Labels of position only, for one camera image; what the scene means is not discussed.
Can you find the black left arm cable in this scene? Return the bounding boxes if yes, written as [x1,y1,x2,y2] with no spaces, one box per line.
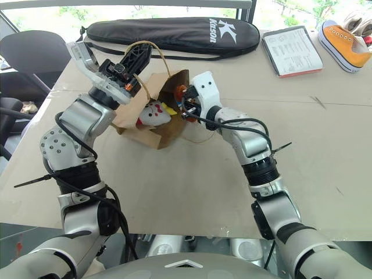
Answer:
[54,112,140,261]

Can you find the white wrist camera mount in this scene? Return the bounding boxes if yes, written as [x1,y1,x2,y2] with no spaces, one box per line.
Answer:
[66,41,137,106]
[190,70,224,117]

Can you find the grey robot torso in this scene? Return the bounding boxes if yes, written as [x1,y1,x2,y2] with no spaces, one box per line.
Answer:
[77,250,293,279]

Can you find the white chicken plush toy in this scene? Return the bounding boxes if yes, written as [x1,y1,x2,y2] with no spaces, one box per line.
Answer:
[135,98,178,128]

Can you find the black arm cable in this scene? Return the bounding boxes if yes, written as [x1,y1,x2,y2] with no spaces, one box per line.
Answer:
[54,112,140,261]
[185,113,276,158]

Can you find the black office chair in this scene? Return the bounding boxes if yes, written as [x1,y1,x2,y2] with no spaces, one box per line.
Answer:
[0,30,68,163]

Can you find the black Kason racket bag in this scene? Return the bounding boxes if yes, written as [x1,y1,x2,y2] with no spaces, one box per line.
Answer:
[76,16,261,62]

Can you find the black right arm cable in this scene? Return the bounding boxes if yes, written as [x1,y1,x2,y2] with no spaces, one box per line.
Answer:
[185,113,276,158]

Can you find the white instruction booklet in sleeve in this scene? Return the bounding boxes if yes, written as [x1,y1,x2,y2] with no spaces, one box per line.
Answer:
[261,25,325,79]

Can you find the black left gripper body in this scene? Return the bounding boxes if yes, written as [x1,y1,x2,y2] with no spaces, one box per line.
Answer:
[98,59,142,99]

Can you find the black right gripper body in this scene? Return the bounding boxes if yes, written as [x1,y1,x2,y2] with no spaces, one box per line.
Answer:
[180,84,205,123]

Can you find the brown paper bag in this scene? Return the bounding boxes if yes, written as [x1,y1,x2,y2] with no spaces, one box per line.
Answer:
[110,40,216,151]

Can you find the black zip tie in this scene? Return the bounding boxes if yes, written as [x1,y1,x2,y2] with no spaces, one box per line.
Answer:
[13,171,62,189]
[271,142,293,155]

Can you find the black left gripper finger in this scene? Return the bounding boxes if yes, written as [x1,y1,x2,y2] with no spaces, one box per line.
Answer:
[133,45,153,78]
[119,42,147,70]

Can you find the beige sneaker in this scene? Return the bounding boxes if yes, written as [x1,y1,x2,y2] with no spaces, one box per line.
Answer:
[342,8,372,45]

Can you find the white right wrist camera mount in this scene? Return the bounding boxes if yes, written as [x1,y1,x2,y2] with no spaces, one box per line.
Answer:
[190,70,224,117]

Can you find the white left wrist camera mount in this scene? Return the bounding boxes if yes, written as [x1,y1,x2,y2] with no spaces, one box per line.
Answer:
[66,41,137,106]

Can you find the grey rounded housing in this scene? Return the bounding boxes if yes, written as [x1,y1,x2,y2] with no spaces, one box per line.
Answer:
[146,234,187,258]
[231,238,265,261]

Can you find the yellow canvas sneaker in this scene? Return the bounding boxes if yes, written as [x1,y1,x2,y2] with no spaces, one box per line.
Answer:
[317,19,372,74]

